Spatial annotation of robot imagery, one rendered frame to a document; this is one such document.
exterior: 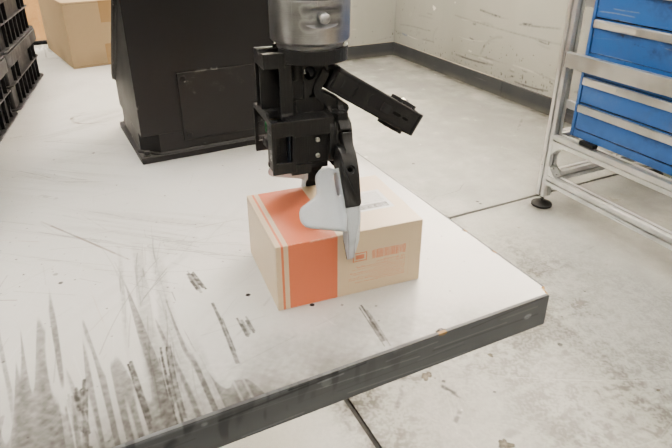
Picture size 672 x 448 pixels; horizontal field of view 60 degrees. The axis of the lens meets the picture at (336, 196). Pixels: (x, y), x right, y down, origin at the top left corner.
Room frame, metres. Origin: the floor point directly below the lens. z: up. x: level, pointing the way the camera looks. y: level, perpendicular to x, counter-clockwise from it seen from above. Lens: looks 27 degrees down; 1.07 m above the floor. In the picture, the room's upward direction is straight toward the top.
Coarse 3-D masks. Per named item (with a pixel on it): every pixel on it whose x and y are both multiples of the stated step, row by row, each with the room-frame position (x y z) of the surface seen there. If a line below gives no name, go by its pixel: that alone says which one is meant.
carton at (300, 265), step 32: (288, 192) 0.59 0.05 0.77; (384, 192) 0.59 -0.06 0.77; (256, 224) 0.54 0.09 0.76; (288, 224) 0.52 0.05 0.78; (384, 224) 0.52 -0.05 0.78; (416, 224) 0.53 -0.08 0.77; (256, 256) 0.56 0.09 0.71; (288, 256) 0.48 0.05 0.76; (320, 256) 0.49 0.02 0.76; (384, 256) 0.51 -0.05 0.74; (416, 256) 0.53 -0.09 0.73; (288, 288) 0.48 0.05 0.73; (320, 288) 0.49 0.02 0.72; (352, 288) 0.50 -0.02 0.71
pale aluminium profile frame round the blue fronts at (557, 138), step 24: (576, 0) 2.04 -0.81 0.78; (576, 24) 2.04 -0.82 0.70; (576, 48) 2.05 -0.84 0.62; (600, 72) 1.88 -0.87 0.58; (624, 72) 1.80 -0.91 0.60; (648, 72) 1.74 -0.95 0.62; (552, 96) 2.07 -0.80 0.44; (552, 120) 2.06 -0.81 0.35; (552, 144) 2.03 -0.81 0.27; (576, 144) 1.94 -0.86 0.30; (552, 168) 2.03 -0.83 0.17; (576, 168) 2.10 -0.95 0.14; (600, 168) 2.16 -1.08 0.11; (624, 168) 1.75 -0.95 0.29; (576, 192) 1.90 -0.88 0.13; (624, 216) 1.71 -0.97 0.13
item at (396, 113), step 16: (336, 64) 0.56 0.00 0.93; (336, 80) 0.54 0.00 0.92; (352, 80) 0.54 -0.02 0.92; (352, 96) 0.54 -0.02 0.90; (368, 96) 0.55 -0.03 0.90; (384, 96) 0.55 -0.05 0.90; (368, 112) 0.55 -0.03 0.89; (384, 112) 0.55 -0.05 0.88; (400, 112) 0.56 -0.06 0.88; (416, 112) 0.56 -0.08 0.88; (400, 128) 0.56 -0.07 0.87
